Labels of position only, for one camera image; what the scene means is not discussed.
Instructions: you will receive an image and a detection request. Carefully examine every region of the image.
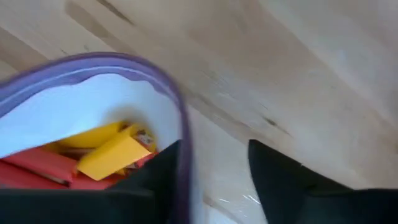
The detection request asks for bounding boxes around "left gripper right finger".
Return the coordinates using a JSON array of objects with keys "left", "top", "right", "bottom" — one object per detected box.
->
[{"left": 248, "top": 139, "right": 398, "bottom": 224}]

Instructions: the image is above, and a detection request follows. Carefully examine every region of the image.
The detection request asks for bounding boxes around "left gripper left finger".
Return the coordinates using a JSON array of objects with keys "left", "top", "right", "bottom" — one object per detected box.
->
[{"left": 0, "top": 139, "right": 183, "bottom": 224}]

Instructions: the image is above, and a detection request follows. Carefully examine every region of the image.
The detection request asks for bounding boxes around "yellow wooden block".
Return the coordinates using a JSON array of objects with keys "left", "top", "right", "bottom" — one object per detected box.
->
[
  {"left": 57, "top": 121, "right": 127, "bottom": 149},
  {"left": 76, "top": 124, "right": 154, "bottom": 182}
]

